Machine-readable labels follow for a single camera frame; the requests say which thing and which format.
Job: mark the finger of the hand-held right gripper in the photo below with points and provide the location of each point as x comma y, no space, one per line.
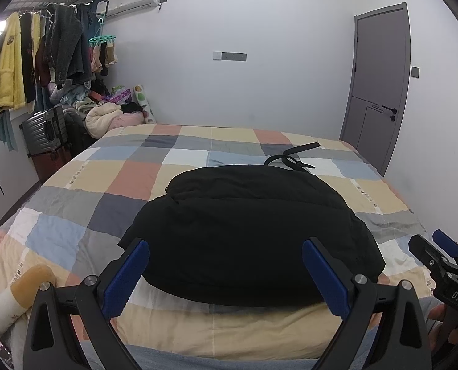
446,242
425,252

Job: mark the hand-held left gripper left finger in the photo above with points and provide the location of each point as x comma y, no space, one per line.
130,273

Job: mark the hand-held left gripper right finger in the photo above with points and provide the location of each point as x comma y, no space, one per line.
323,273

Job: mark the black padded jacket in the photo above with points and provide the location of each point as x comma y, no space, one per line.
252,231

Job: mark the pile of mixed clothes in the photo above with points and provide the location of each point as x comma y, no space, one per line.
78,94

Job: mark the person's right hand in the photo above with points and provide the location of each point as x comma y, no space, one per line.
439,316

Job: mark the checkered patchwork bed blanket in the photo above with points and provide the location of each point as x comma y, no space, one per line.
78,231

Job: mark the tan and white sock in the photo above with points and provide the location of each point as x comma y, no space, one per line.
17,296

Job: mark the black fabric belt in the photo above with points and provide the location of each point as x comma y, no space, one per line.
290,158

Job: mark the red suitcase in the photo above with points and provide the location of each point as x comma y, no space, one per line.
53,164

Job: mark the black suitcase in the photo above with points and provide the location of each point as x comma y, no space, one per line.
78,135

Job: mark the pink pillow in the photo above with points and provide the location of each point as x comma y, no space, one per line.
130,120

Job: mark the cream fleece blanket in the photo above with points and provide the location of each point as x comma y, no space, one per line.
102,121

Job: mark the small black garment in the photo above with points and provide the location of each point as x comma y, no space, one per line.
132,108

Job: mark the grey hard suitcase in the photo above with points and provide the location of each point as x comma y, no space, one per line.
44,131

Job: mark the dotted white pillow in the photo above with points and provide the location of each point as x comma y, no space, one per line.
144,102

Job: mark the purple patterned bag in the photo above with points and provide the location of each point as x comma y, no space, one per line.
121,95

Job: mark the grey door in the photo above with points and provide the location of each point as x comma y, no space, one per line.
379,65

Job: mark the teal scarf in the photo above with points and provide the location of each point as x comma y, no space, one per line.
5,131

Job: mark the hanging socks bunch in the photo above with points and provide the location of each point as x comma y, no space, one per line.
103,57

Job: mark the dark red hanging garment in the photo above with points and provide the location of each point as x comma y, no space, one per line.
42,65

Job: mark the dark grey hanging jacket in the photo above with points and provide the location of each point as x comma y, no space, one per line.
69,46

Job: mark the green clip hanger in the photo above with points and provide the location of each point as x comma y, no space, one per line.
102,38

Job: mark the black hanging garment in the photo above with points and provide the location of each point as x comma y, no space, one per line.
28,57

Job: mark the white air conditioner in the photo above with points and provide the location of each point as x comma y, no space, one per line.
136,2

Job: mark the grey wall switch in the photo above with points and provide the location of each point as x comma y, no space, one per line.
415,71

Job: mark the white wall switch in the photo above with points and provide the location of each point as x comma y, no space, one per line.
217,56

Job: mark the grey wall panel strip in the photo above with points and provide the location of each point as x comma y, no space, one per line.
233,56

